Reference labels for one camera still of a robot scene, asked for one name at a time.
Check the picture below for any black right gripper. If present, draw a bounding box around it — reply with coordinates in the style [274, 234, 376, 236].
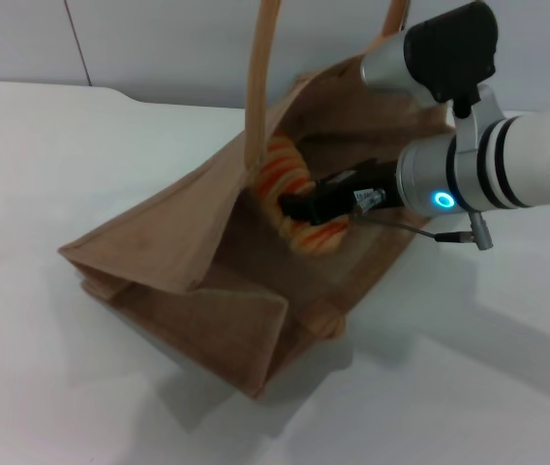
[279, 160, 401, 226]

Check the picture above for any orange striped bread loaf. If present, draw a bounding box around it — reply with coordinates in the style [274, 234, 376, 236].
[253, 135, 351, 258]

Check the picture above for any brown jute handbag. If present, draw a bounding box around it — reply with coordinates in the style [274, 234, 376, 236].
[57, 0, 456, 400]

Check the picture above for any right arm cable with plug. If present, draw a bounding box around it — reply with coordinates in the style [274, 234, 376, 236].
[351, 190, 497, 252]

